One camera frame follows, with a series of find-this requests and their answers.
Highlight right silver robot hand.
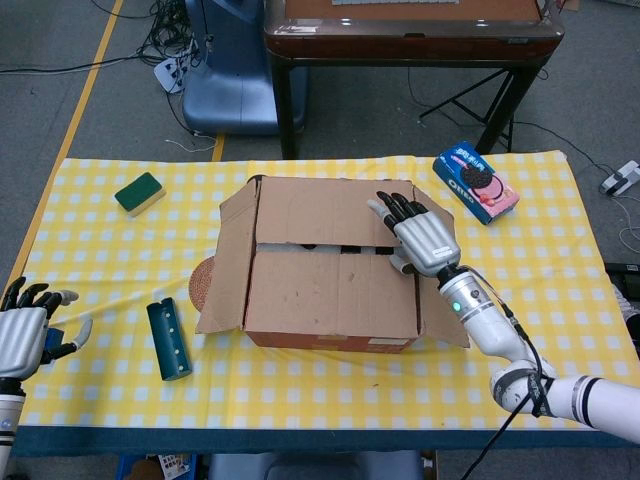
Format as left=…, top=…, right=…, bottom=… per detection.
left=367, top=190, right=461, bottom=277

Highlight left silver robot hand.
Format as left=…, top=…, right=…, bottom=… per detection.
left=0, top=276, right=95, bottom=381

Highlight red cardboard shipping box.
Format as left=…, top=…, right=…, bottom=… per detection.
left=193, top=174, right=472, bottom=354

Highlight blue Oreo cookie box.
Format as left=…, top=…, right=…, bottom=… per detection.
left=432, top=141, right=520, bottom=226

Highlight dark green paper tray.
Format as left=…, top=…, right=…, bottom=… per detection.
left=146, top=296, right=194, bottom=383

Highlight yellow white checkered tablecloth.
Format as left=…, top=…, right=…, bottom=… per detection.
left=10, top=151, right=629, bottom=431

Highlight green and yellow sponge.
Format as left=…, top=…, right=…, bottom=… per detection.
left=113, top=172, right=167, bottom=218

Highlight round woven rattan coaster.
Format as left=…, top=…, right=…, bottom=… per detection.
left=188, top=257, right=217, bottom=312

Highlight brown mahjong table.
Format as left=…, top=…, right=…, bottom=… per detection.
left=263, top=0, right=566, bottom=160

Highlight white power strip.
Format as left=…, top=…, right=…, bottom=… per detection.
left=599, top=159, right=640, bottom=196
left=153, top=52, right=201, bottom=95

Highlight blue machine base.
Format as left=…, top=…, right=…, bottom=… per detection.
left=182, top=0, right=307, bottom=137

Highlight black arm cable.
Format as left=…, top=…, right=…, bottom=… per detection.
left=462, top=267, right=554, bottom=480

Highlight black floor cable bundle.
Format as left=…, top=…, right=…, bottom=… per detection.
left=132, top=0, right=221, bottom=151

